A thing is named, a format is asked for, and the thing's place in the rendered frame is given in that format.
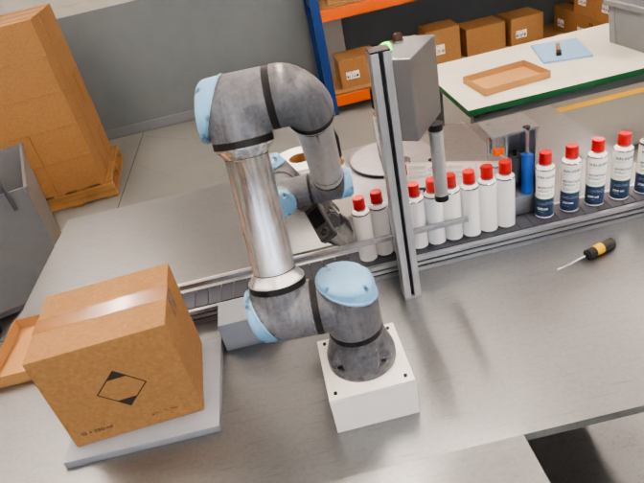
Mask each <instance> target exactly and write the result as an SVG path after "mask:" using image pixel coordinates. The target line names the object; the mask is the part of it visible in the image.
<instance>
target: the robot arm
mask: <svg viewBox="0 0 644 483"><path fill-rule="evenodd" d="M333 120H334V103H333V99H332V97H331V95H330V93H329V91H328V90H327V88H326V87H325V86H324V84H323V83H322V82H321V81H320V80H319V79H318V78H316V77H315V76H314V75H313V74H311V73H310V72H308V71H307V70H305V69H303V68H301V67H298V66H296V65H293V64H289V63H284V62H274V63H269V64H268V65H264V66H258V67H253V68H249V69H244V70H240V71H236V72H231V73H226V74H222V73H220V74H218V75H217V76H213V77H211V78H207V79H203V80H201V81H200V82H199V83H198V85H197V86H196V89H195V122H196V127H197V131H198V133H199V137H200V139H201V141H202V142H203V143H205V144H212V145H213V149H214V153H215V154H217V155H218V156H220V157H221V158H223V160H224V161H225V165H226V169H227V172H228V176H229V180H230V184H231V188H232V192H233V196H234V199H235V203H236V206H237V210H238V214H239V218H240V222H241V229H242V232H243V236H244V240H245V244H246V248H247V252H248V256H249V260H250V263H251V267H252V270H253V277H252V278H251V280H250V281H249V283H248V286H249V290H247V291H246V292H245V294H244V297H243V302H244V307H245V309H246V311H245V313H246V316H247V320H248V323H249V325H250V327H251V330H252V332H253V333H254V335H256V337H257V338H258V339H259V340H261V341H262V342H264V343H270V342H284V341H286V340H291V339H295V338H301V337H307V336H312V335H318V334H330V338H329V344H328V350H327V358H328V361H329V365H330V368H331V370H332V371H333V373H334V374H335V375H336V376H338V377H339V378H341V379H343V380H346V381H351V382H365V381H369V380H375V379H377V378H379V377H381V376H382V375H384V374H385V373H386V372H387V371H388V370H389V369H390V368H391V367H392V366H393V364H394V362H395V359H396V347H395V342H394V340H393V338H392V336H391V334H390V333H389V332H388V331H387V330H386V328H385V327H384V325H383V323H382V318H381V312H380V302H379V298H378V296H379V292H378V288H377V286H376V284H375V280H374V277H373V275H372V273H371V272H370V271H369V270H368V269H367V268H366V267H365V266H362V265H360V264H357V263H353V262H335V263H331V264H327V265H326V267H322V268H321V269H320V270H319V271H318V272H317V274H316V277H315V278H312V279H307V280H306V277H305V273H304V270H303V269H301V268H300V267H298V266H296V265H295V264H294V260H293V256H292V252H291V247H290V243H289V239H288V231H287V228H286V223H285V219H284V218H286V217H288V216H290V215H291V214H293V212H294V211H295V208H297V209H298V210H299V211H300V212H305V214H306V216H307V218H308V219H309V221H310V224H311V226H312V227H313V229H314V231H315V233H316V235H317V236H318V238H319V240H320V241H321V242H323V243H330V244H333V245H336V246H341V245H346V244H350V243H354V242H357V240H356V237H355V234H354V232H353V229H352V226H351V223H350V222H349V220H348V219H347V218H346V217H345V216H343V215H342V214H341V213H339V214H338V212H340V211H339V208H338V207H337V206H336V205H335V204H334V203H333V202H332V200H336V199H342V198H345V197H349V196H352V195H353V194H354V193H355V189H354V184H353V178H352V174H351V170H350V168H348V167H345V168H342V167H341V162H340V157H339V153H338V148H337V144H336V140H335V136H334V128H333ZM283 127H290V128H291V129H292V130H293V131H294V132H296V133H297V136H298V139H299V142H300V145H301V148H302V151H303V153H304V156H305V158H306V161H307V164H308V167H309V170H310V174H306V175H301V174H300V173H299V172H298V171H296V170H295V169H294V168H293V167H292V166H291V165H290V164H289V162H288V161H287V160H286V159H284V158H283V157H282V156H281V155H280V154H279V153H277V152H273V153H270V154H269V148H270V146H271V144H272V143H273V141H274V136H273V132H272V130H274V129H279V128H283ZM335 209H336V210H337V211H338V212H337V211H336V210H335ZM336 227H339V228H338V230H339V232H340V233H341V234H342V235H344V236H346V237H347V240H348V241H350V242H347V241H345V239H342V238H341V237H340V235H339V233H337V232H336V230H335V228H336Z"/></svg>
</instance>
